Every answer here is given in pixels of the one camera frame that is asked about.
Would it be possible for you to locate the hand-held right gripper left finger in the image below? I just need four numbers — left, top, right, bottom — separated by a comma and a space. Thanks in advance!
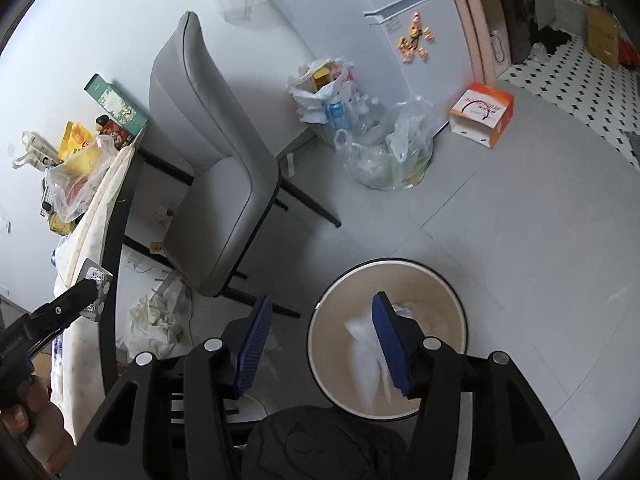
65, 294, 281, 480

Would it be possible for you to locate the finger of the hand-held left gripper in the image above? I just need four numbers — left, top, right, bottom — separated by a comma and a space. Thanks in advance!
29, 302, 96, 357
31, 277, 99, 322

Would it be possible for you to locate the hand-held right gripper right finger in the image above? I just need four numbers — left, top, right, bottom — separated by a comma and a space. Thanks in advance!
371, 291, 581, 480

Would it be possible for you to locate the printed paper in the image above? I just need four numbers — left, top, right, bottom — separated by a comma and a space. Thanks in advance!
75, 258, 113, 322

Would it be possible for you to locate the white tissue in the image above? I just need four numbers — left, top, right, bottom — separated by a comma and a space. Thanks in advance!
392, 301, 436, 336

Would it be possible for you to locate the cream trash bin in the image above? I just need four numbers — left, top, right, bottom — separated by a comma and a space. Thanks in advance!
306, 258, 469, 421

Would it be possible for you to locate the person's left hand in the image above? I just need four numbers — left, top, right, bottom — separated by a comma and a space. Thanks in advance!
0, 375, 76, 473

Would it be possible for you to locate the pile of crumpled white paper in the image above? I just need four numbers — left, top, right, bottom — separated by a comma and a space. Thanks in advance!
122, 275, 193, 356

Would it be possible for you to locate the large clear plastic bag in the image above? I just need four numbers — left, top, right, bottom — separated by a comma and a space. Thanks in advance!
44, 135, 136, 226

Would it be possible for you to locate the dark cloth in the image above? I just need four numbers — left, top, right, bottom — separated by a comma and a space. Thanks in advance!
241, 406, 408, 480

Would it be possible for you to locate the tall printed paper bag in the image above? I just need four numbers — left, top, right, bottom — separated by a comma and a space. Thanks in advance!
12, 131, 63, 171

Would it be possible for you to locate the yellow snack bag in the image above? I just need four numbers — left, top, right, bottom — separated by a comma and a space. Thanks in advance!
57, 121, 101, 163

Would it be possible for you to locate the red snack packet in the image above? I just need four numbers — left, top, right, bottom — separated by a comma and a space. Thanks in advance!
95, 116, 133, 151

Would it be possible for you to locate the clear bag of bottles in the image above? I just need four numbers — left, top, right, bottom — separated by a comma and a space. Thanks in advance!
334, 96, 435, 191

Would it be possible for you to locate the grey upholstered chair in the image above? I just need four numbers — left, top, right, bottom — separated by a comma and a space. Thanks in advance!
149, 11, 343, 318

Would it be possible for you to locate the green carton box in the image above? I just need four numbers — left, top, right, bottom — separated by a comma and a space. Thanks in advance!
83, 73, 151, 133

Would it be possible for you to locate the orange and white box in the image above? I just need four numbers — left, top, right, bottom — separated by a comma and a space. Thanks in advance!
448, 82, 516, 150

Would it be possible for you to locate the white plastic bag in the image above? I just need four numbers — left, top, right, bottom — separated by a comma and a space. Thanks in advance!
286, 58, 361, 126

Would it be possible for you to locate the yellow fridge magnet cluster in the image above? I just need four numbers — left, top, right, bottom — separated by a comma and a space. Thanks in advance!
396, 12, 435, 64

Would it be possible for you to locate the black bag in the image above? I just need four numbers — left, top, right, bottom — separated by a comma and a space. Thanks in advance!
502, 0, 538, 66

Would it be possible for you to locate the flat brown cardboard box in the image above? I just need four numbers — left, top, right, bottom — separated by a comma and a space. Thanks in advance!
585, 5, 623, 71

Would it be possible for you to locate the pink door frame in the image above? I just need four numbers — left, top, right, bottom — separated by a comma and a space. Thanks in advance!
439, 0, 501, 86

